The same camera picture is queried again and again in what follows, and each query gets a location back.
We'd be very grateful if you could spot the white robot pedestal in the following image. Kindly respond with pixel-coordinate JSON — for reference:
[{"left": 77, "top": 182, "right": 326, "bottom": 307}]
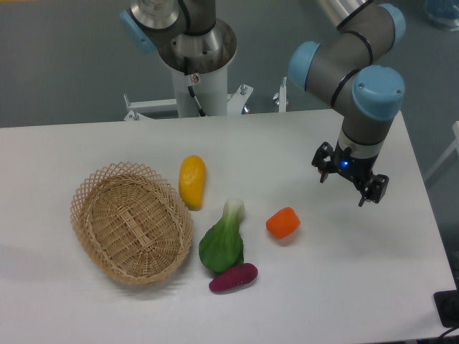
[{"left": 124, "top": 68, "right": 254, "bottom": 121}]

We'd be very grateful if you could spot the white frame at right edge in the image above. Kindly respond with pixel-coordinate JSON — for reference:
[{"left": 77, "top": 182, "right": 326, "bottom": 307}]
[{"left": 424, "top": 121, "right": 458, "bottom": 185}]

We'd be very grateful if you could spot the black cable on pedestal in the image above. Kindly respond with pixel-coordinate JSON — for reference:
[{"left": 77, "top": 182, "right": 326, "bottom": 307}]
[{"left": 183, "top": 56, "right": 208, "bottom": 118}]

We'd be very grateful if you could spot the woven wicker basket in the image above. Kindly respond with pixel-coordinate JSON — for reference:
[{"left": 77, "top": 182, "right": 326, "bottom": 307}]
[{"left": 70, "top": 162, "right": 193, "bottom": 287}]

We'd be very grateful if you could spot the purple toy sweet potato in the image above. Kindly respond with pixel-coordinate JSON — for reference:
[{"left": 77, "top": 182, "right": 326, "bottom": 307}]
[{"left": 209, "top": 263, "right": 258, "bottom": 293}]

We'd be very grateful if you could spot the green toy bok choy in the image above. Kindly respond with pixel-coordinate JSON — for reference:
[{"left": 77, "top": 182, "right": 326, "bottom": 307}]
[{"left": 199, "top": 198, "right": 245, "bottom": 274}]

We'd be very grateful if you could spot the black device at table edge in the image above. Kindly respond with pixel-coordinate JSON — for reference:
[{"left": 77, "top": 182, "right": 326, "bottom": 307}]
[{"left": 433, "top": 290, "right": 458, "bottom": 328}]

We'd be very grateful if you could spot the yellow toy mango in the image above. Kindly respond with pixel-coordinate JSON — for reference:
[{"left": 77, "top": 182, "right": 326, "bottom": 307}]
[{"left": 179, "top": 155, "right": 207, "bottom": 211}]

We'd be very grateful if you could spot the orange toy fruit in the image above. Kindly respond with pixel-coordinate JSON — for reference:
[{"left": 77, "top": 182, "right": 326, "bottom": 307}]
[{"left": 265, "top": 207, "right": 301, "bottom": 239}]

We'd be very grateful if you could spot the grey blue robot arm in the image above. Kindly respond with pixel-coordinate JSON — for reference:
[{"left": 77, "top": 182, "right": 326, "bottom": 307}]
[{"left": 120, "top": 1, "right": 406, "bottom": 203}]

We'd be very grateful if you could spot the blue object top right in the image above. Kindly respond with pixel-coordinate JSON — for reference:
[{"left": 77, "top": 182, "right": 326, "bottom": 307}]
[{"left": 424, "top": 0, "right": 458, "bottom": 32}]

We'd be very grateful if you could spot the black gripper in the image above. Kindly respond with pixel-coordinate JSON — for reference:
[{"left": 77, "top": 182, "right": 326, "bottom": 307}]
[{"left": 311, "top": 142, "right": 389, "bottom": 207}]

